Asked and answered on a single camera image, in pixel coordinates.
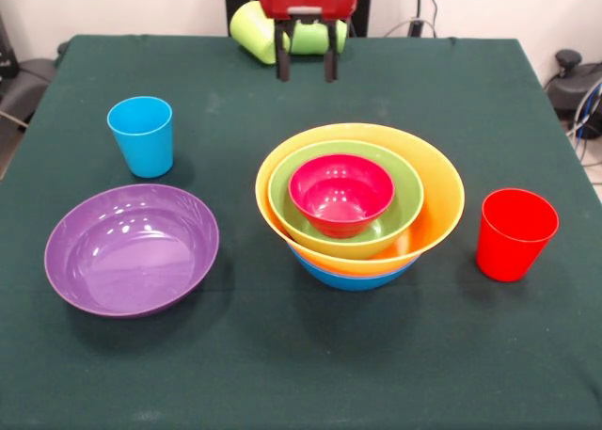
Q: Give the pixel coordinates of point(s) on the green plastic cup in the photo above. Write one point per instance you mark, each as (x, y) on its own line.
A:
(308, 37)

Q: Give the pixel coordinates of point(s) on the yellow-green plastic cup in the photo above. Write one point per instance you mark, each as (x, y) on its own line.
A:
(251, 30)

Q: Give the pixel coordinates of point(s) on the magenta plastic bowl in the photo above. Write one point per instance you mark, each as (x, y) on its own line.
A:
(341, 199)

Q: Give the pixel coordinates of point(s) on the green plastic bowl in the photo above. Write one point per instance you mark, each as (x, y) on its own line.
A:
(409, 190)

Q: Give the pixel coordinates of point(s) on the blue plastic cup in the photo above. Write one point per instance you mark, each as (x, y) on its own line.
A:
(141, 148)

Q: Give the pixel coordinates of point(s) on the orange plastic bowl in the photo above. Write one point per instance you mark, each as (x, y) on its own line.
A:
(442, 199)

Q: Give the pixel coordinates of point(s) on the blue plastic bowl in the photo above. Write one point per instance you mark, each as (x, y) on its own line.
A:
(353, 283)

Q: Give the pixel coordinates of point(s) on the purple plastic bowl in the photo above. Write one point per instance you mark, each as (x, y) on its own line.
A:
(131, 260)

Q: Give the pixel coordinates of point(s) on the red plastic cup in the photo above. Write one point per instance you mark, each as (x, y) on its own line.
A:
(512, 251)

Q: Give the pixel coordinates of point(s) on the dark green tablecloth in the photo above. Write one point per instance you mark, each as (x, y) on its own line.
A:
(301, 355)

